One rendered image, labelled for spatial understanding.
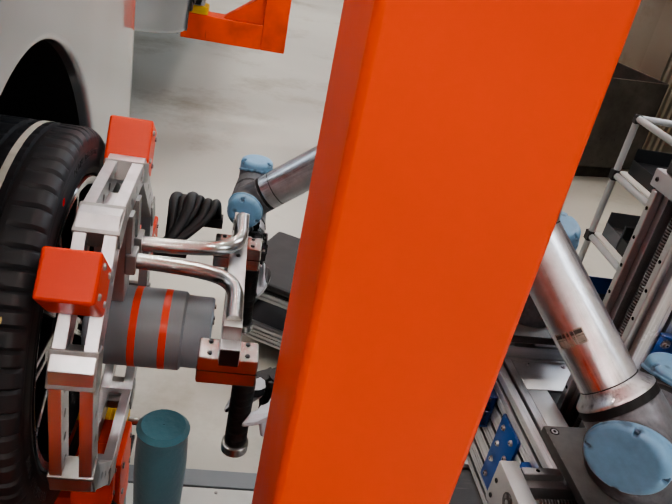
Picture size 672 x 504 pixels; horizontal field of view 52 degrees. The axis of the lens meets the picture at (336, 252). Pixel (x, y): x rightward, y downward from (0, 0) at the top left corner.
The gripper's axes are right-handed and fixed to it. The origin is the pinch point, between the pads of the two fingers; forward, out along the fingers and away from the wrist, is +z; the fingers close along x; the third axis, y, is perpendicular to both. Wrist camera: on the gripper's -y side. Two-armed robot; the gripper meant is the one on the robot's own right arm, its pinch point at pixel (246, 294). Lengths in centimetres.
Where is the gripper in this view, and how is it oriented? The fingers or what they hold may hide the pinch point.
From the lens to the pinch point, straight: 139.7
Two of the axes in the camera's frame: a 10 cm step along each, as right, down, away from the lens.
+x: 9.8, 1.1, 1.7
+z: 1.0, 4.9, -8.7
